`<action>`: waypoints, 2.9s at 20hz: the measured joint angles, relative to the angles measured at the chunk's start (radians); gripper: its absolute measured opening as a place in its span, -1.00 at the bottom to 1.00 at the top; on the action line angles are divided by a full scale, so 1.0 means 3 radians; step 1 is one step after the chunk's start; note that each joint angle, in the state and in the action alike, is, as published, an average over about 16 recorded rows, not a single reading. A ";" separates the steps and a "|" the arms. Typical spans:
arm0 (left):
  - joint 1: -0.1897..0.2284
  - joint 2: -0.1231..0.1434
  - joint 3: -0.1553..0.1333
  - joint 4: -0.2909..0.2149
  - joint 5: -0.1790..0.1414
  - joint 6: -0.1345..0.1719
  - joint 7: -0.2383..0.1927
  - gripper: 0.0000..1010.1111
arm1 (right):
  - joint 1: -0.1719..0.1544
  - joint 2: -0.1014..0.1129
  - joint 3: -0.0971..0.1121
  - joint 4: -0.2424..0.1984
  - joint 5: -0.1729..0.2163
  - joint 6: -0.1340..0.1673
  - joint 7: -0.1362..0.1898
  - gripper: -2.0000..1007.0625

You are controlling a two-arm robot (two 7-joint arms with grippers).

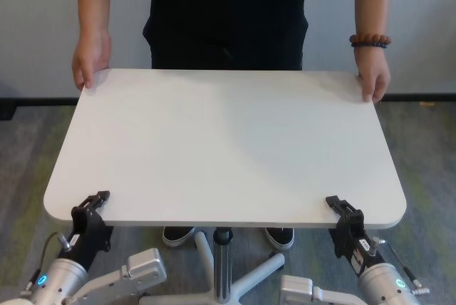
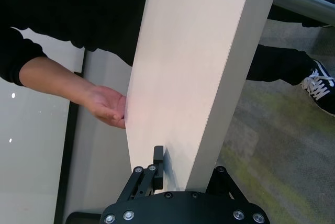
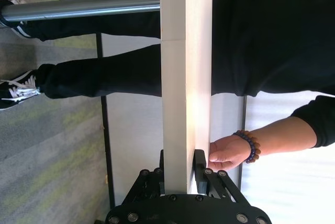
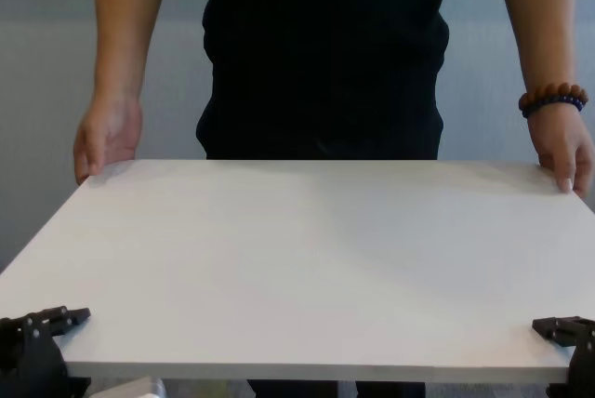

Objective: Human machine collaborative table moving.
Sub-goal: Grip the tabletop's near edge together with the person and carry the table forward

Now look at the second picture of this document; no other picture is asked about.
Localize person's right hand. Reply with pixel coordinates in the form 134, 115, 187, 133
86, 85, 128, 130

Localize white rectangular table top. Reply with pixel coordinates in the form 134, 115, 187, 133
125, 0, 283, 195

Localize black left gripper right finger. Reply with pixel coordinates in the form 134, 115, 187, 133
206, 165, 247, 205

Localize person's bare right forearm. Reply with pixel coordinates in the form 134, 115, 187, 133
19, 56, 105, 104

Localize person in black clothes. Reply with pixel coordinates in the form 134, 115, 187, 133
0, 0, 153, 86

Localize black trousers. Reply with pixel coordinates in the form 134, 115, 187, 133
245, 0, 335, 87

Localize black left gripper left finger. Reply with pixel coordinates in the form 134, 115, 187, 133
117, 145, 165, 200

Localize black white right sneaker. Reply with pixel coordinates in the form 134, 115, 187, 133
300, 60, 335, 117

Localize black wall rail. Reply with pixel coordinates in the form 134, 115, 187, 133
53, 48, 87, 224

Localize chrome table column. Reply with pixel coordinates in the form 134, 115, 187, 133
272, 0, 335, 26

